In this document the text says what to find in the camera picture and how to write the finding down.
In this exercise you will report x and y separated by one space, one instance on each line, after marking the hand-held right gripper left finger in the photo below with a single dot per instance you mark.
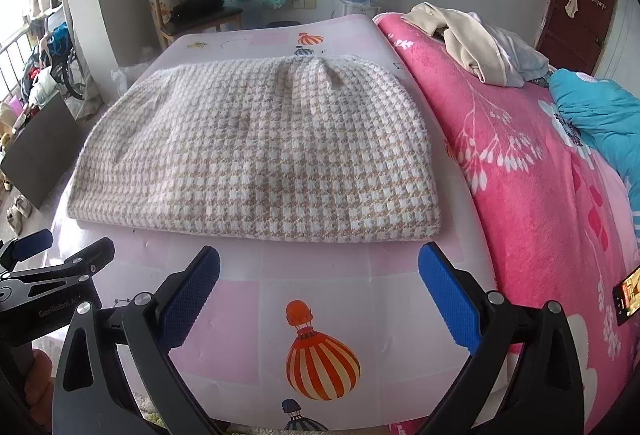
187 297

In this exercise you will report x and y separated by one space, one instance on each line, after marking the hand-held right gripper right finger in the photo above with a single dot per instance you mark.
450 297

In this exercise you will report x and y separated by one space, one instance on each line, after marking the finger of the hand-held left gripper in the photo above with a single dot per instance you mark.
85 260
32 243

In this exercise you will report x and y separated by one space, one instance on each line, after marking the beige houndstooth coat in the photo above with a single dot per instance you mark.
260 150

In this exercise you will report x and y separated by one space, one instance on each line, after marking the person's left hand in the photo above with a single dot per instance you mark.
39 385

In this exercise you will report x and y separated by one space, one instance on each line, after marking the white fluffy rug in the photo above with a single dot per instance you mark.
47 345

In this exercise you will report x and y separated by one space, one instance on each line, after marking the beige slipper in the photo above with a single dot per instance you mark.
6 182

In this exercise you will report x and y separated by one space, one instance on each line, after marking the black cabinet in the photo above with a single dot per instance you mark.
40 150

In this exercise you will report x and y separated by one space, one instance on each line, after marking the pink floral blanket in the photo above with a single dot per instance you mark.
525 215

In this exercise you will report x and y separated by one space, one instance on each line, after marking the pink balloon print mat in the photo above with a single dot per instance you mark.
310 290

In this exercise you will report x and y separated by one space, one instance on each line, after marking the green fluffy rug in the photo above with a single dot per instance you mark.
150 417

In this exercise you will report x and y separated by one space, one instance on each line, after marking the white plastic jug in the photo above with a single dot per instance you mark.
41 87

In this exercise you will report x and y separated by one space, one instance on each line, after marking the black smartphone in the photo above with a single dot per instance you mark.
628 296

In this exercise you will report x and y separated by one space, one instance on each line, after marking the metal window railing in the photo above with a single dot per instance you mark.
15 60

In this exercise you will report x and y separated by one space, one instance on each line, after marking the blue wheelchair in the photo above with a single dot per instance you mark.
62 60

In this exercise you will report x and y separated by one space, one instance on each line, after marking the clear plastic bag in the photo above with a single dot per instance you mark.
122 75

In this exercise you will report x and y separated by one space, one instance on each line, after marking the teal blanket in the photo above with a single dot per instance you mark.
600 110

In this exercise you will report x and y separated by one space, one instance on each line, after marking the light grey clothing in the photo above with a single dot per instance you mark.
530 57

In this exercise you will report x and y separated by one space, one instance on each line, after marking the beige clothing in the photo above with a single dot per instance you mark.
470 40

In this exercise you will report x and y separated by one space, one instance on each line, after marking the wooden chair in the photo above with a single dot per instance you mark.
200 22

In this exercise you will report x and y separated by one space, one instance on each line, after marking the black cloth on chair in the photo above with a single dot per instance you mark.
197 6

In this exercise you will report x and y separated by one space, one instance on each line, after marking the white wall socket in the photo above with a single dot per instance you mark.
305 4

